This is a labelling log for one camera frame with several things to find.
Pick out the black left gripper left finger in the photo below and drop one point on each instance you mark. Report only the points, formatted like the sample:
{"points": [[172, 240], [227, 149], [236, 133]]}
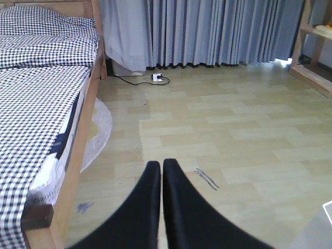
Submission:
{"points": [[135, 223]]}

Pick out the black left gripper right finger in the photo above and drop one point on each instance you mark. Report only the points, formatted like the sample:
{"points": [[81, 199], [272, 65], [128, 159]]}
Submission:
{"points": [[191, 222]]}

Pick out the white plastic trash bin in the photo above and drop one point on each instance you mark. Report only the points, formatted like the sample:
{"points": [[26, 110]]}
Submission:
{"points": [[327, 207]]}

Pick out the grey round rug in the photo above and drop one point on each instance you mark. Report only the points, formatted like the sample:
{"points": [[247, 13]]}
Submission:
{"points": [[99, 133]]}

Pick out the floor power outlet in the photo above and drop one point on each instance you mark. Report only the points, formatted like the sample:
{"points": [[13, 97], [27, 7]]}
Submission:
{"points": [[157, 77]]}

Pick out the white appliance behind curtain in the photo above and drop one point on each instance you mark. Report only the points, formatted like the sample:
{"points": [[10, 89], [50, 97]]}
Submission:
{"points": [[123, 72]]}

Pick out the checkered bed sheet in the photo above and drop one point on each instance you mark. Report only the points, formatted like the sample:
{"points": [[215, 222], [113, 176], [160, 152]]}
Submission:
{"points": [[42, 80]]}

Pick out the grey curtain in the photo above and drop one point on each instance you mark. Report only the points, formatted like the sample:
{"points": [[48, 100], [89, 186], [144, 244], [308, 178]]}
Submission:
{"points": [[143, 34]]}

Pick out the wooden shelf unit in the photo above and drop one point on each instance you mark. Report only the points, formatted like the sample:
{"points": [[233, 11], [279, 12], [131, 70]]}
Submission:
{"points": [[311, 58]]}

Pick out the checkered pillow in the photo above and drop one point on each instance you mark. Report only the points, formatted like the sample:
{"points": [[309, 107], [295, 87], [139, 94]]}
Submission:
{"points": [[34, 20]]}

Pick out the wooden bed frame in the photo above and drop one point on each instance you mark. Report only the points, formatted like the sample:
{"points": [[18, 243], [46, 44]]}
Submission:
{"points": [[47, 226]]}

